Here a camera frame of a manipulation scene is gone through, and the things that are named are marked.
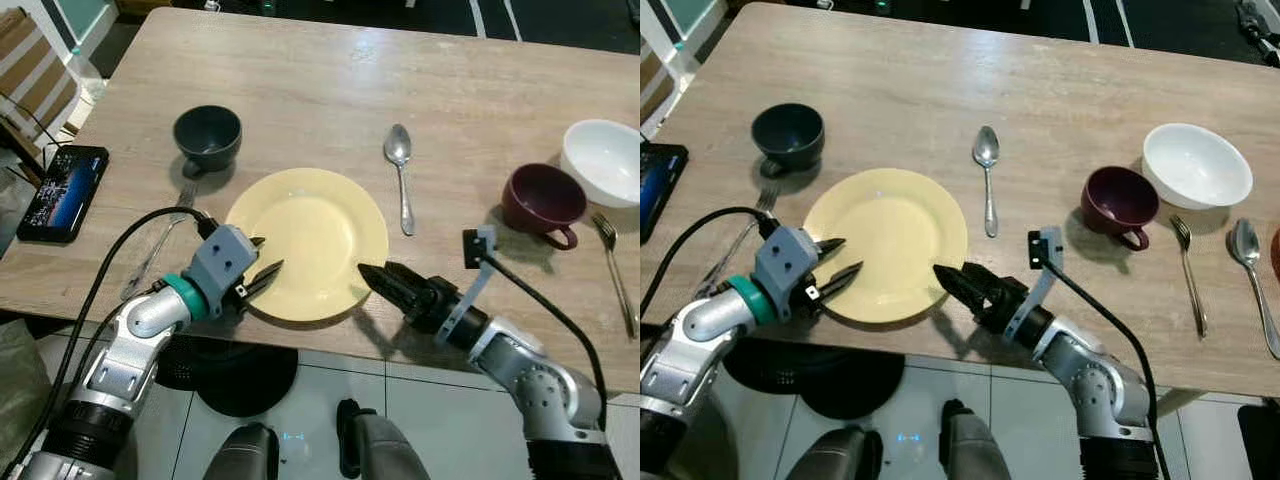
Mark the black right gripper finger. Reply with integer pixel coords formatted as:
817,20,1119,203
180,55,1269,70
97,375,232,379
357,263,417,294
933,263,993,294
944,279,989,312
368,279,413,312

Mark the yellow plate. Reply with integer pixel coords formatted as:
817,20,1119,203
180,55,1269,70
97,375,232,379
803,167,970,325
225,167,390,324

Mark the silver fork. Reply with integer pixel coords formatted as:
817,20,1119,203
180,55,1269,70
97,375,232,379
120,183,199,303
698,185,783,301
592,212,639,341
1169,214,1210,340

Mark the black round stool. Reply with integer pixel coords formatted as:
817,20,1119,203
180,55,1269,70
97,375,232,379
722,338,881,421
155,335,299,419

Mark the silver spoon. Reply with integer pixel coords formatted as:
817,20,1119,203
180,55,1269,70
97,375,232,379
1228,217,1280,362
973,125,1003,240
384,124,417,238

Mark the grey right robot leg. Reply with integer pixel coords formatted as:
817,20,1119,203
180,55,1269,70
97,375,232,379
940,400,1033,480
337,398,433,480

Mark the grey robot leg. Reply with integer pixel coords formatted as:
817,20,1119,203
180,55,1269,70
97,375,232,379
337,398,433,480
203,423,282,480
783,425,885,480
940,400,1033,480

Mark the grey left robot leg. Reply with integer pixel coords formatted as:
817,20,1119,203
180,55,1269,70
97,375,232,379
203,423,282,480
783,425,885,480

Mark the black smartphone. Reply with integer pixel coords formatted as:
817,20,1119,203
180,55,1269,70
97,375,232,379
16,145,110,245
640,142,690,245

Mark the white bowl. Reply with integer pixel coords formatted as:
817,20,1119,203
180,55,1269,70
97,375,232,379
1142,122,1254,212
560,119,641,210

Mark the grey green sack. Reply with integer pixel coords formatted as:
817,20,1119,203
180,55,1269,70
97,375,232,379
0,318,51,446

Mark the striped cardboard box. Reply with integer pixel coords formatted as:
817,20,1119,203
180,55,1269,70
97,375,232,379
640,40,676,136
0,8,81,161

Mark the white teal framed board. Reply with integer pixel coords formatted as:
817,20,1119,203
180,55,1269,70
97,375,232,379
655,0,733,56
38,0,119,56

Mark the black metal device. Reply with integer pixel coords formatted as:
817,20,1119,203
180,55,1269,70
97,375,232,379
1235,0,1280,69

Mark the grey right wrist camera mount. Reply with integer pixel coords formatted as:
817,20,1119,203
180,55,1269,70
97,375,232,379
1003,226,1064,343
436,227,499,348

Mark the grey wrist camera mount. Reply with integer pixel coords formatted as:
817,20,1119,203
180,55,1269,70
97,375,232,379
1003,226,1064,343
752,226,824,313
436,227,499,348
183,224,259,313

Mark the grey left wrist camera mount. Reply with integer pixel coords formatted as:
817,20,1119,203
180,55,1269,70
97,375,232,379
752,226,824,313
183,224,259,313

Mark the maroon cup with handle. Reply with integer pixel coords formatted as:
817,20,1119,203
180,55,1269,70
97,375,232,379
1080,165,1162,252
501,163,589,251

